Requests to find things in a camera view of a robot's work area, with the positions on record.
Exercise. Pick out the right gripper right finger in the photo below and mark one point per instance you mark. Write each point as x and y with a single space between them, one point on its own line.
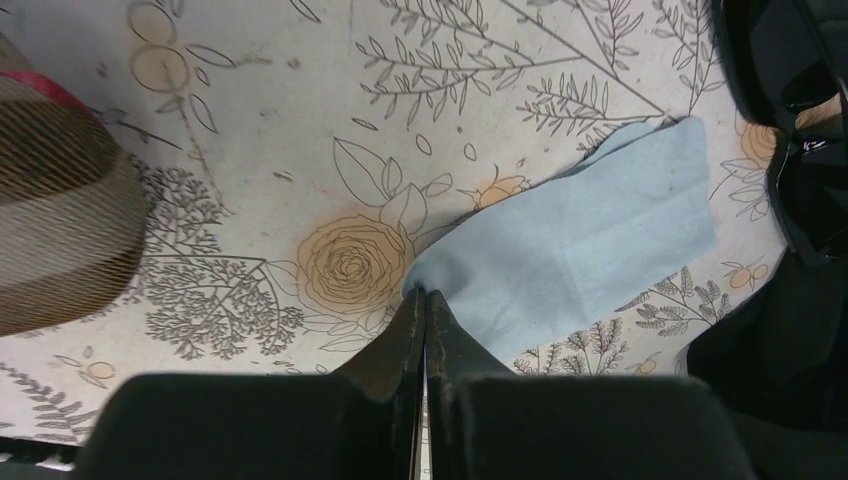
486 422

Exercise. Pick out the plaid glasses case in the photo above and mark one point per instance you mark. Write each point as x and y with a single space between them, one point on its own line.
73 213

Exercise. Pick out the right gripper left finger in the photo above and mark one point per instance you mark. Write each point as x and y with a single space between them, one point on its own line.
355 422

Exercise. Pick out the blue cleaning cloth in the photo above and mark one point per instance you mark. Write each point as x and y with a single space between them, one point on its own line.
556 258

